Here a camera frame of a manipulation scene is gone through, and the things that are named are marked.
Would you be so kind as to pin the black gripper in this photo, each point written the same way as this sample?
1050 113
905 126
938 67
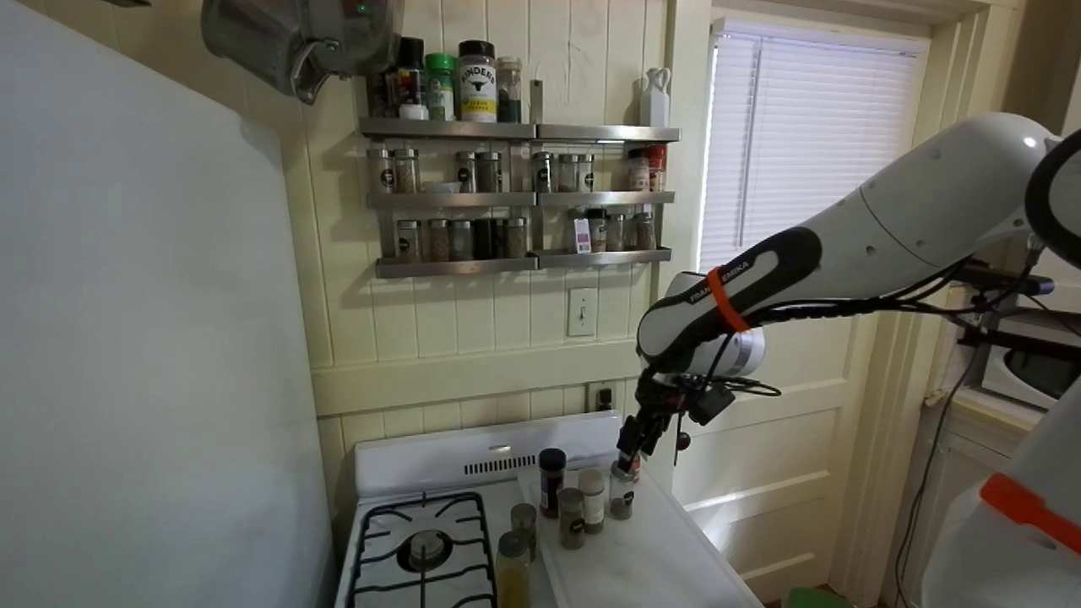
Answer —
664 406

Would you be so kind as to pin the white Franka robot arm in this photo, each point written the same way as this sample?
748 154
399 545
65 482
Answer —
899 224

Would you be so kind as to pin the black lid spice jar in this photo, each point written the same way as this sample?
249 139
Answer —
552 484

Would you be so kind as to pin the yellow oil bottle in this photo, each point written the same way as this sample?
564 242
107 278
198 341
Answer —
510 576

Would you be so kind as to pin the white gas stove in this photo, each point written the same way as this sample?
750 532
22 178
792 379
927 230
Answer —
451 451

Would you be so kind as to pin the black stove burner grate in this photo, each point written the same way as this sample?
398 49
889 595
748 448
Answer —
425 550

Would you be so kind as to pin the red lid spice jar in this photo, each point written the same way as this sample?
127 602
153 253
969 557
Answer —
658 166

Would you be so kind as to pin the white bottle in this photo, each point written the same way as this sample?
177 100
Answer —
660 100

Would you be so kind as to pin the white labelled black lid jar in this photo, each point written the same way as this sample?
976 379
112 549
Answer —
479 83

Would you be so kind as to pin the green lid bottle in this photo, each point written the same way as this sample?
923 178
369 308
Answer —
442 89

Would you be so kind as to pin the black lid dark bottle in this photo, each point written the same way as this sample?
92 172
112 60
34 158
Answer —
409 83

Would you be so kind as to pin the white cap spice jar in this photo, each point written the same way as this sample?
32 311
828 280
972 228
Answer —
594 497

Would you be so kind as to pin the small glass spice jar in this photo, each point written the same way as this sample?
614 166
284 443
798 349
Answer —
524 527
572 522

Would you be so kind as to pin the white panel door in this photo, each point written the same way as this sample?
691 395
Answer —
777 475

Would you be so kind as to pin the white window blind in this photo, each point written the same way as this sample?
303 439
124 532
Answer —
811 146

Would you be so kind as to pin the clear jar on rack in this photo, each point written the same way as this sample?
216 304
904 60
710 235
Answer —
510 92

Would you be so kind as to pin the white microwave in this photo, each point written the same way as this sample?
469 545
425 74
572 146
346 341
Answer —
1033 366

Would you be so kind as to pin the white refrigerator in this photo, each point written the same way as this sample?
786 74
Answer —
136 337

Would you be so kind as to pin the hanging steel pan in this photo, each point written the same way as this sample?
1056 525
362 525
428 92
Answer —
291 37

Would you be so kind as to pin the black wall outlet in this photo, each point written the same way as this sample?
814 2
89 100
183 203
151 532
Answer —
603 395

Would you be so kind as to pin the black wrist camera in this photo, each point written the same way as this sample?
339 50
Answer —
713 404

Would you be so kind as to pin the white wall light switch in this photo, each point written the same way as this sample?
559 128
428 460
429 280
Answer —
582 311

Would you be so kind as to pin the metal wall spice rack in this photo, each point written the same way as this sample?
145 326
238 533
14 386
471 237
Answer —
519 198

